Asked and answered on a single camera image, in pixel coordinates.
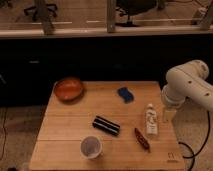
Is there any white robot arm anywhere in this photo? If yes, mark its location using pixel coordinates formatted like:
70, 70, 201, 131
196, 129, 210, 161
161, 60, 213, 122

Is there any orange ceramic bowl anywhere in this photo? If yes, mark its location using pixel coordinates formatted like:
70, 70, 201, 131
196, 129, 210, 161
53, 77, 84, 101

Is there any white plastic bottle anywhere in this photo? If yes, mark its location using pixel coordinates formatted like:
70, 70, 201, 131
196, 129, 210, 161
145, 103, 158, 136

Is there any dark red chili pepper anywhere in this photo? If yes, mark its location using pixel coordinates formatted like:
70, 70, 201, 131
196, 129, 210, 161
134, 128, 150, 150

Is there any blue sponge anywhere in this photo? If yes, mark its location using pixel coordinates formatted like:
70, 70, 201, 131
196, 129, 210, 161
117, 87, 134, 103

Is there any wooden table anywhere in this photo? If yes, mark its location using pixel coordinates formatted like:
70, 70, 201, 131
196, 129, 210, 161
30, 81, 185, 171

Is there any black office chair centre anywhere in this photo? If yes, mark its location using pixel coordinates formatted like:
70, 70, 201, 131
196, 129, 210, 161
116, 0, 157, 27

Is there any black office chair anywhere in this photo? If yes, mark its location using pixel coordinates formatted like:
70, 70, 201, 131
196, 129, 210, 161
116, 0, 157, 27
23, 3, 58, 22

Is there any black office chair left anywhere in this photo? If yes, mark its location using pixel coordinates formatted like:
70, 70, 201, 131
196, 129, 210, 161
23, 3, 58, 22

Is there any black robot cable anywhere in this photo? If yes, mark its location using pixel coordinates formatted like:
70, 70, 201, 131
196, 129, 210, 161
178, 110, 212, 171

